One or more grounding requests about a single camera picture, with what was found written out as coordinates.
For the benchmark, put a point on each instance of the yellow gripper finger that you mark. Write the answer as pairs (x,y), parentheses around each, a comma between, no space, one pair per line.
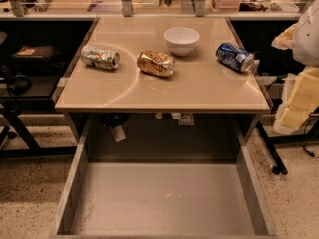
(300,98)
(285,40)

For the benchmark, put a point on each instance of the crushed orange soda can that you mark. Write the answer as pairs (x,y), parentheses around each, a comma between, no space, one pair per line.
(156,63)

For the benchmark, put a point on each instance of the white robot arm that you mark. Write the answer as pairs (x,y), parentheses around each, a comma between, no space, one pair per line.
(306,37)

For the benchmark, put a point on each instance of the crushed blue soda can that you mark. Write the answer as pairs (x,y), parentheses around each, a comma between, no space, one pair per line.
(235,58)

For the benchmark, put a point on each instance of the crushed green soda can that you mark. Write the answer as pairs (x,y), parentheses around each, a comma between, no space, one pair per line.
(98,57)

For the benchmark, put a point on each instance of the open grey top drawer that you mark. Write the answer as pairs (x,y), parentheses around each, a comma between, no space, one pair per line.
(165,181)

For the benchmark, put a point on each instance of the white bowl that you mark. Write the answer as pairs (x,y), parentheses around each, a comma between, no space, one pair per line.
(181,40)

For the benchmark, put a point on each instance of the white paper tag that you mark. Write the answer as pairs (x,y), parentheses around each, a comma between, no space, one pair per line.
(118,133)

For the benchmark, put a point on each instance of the black office chair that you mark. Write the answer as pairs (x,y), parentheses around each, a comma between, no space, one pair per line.
(28,87)

